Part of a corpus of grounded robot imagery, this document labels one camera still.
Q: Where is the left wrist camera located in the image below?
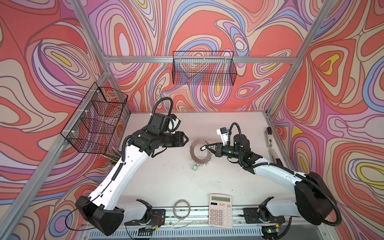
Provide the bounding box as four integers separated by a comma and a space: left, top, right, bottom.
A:
168, 116, 181, 133

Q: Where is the red cup with pens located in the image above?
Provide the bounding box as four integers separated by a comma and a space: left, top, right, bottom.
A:
101, 152, 122, 167

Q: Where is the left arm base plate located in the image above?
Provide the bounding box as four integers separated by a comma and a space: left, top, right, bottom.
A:
124, 209, 166, 227

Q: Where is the black wire basket left wall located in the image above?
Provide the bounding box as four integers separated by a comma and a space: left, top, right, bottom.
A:
61, 83, 128, 154

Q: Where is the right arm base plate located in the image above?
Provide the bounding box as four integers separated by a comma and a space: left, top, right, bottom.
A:
242, 208, 286, 224

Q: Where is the black wire basket back wall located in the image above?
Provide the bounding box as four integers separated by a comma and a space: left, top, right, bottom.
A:
172, 50, 238, 86

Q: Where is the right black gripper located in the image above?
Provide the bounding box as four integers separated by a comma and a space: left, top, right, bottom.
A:
205, 142, 242, 160

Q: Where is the black wire basket wall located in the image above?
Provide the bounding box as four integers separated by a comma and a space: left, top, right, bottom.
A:
172, 50, 238, 86
61, 83, 128, 154

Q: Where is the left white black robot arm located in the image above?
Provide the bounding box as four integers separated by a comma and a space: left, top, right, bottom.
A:
75, 97, 189, 236

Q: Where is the white desk calculator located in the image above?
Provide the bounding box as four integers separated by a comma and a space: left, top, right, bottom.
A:
208, 194, 233, 229

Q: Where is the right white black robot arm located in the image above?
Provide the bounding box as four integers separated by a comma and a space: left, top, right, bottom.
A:
200, 123, 343, 227

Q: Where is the clear tape roll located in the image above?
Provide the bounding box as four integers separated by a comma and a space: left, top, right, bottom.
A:
173, 199, 191, 221

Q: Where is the metal disc with keyrings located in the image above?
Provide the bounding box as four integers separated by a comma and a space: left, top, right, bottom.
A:
190, 139, 212, 166

